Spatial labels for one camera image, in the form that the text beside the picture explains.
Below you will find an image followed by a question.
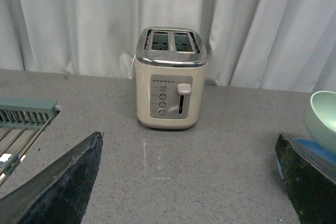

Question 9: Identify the light blue bowl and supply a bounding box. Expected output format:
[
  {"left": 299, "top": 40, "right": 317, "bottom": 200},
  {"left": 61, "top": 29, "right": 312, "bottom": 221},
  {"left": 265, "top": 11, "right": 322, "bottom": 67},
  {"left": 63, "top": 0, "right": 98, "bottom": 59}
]
[{"left": 275, "top": 134, "right": 335, "bottom": 183}]

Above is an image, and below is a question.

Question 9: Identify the green dish rack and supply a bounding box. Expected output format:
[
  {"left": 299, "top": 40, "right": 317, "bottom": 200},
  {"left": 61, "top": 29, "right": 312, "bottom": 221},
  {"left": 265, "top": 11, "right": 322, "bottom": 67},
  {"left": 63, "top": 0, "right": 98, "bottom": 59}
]
[{"left": 1, "top": 96, "right": 61, "bottom": 184}]

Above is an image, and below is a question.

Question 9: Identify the white curtain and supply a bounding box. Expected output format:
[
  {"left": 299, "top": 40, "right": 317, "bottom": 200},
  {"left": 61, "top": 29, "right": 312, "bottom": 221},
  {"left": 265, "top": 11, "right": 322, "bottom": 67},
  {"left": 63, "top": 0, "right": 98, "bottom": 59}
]
[{"left": 1, "top": 0, "right": 335, "bottom": 92}]

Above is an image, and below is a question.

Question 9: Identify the green bowl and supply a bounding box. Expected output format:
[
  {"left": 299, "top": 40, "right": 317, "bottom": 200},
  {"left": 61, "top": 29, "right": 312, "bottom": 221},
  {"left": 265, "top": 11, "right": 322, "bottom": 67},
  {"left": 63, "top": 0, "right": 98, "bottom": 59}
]
[{"left": 304, "top": 91, "right": 335, "bottom": 154}]

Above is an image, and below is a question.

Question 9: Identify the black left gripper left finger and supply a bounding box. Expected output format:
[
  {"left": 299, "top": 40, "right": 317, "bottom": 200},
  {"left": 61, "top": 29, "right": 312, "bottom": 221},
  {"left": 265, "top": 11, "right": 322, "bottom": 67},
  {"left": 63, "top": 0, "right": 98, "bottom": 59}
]
[{"left": 1, "top": 132, "right": 103, "bottom": 223}]

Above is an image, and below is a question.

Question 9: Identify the cream toaster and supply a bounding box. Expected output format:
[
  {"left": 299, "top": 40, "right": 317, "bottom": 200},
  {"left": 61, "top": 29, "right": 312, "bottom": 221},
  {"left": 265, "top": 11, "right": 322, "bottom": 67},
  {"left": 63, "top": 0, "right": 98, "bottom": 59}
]
[{"left": 133, "top": 27, "right": 208, "bottom": 129}]

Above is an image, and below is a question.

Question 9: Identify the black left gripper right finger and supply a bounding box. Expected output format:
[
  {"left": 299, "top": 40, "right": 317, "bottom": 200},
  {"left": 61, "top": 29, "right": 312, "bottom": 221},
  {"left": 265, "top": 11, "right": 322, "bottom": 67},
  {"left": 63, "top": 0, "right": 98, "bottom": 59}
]
[{"left": 275, "top": 133, "right": 336, "bottom": 224}]

